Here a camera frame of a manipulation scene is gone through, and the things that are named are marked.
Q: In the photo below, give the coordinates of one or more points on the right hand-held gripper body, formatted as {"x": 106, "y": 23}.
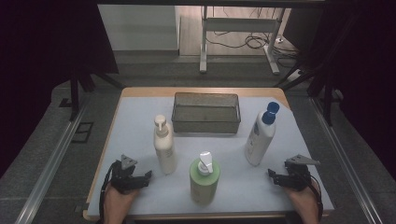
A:
{"x": 299, "y": 179}

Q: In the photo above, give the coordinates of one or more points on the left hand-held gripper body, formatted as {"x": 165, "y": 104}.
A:
{"x": 123, "y": 182}

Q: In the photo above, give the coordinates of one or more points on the cream pump bottle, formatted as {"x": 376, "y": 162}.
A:
{"x": 165, "y": 149}

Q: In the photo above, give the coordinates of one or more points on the white bottle with blue cap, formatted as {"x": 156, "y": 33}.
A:
{"x": 260, "y": 140}

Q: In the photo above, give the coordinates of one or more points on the green pump bottle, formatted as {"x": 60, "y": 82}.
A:
{"x": 204, "y": 186}

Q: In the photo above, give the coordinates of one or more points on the grey mesh basket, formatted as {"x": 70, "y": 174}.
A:
{"x": 205, "y": 126}

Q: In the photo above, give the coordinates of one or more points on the person's left hand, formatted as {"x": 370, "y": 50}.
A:
{"x": 116, "y": 202}

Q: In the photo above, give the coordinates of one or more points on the person's right hand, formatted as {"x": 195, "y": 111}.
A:
{"x": 305, "y": 202}

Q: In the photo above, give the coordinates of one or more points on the black stand legs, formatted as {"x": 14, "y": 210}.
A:
{"x": 327, "y": 102}
{"x": 74, "y": 99}

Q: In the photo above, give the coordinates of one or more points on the dark curtain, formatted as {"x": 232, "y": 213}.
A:
{"x": 40, "y": 62}
{"x": 364, "y": 62}

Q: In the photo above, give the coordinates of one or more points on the white power plug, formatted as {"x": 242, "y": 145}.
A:
{"x": 279, "y": 39}

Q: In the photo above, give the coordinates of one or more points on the white cabinet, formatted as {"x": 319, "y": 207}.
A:
{"x": 140, "y": 28}

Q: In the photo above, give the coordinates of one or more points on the white metal stand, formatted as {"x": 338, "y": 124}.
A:
{"x": 239, "y": 24}

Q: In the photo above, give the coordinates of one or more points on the aluminium floor rail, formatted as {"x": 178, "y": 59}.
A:
{"x": 345, "y": 161}
{"x": 49, "y": 171}

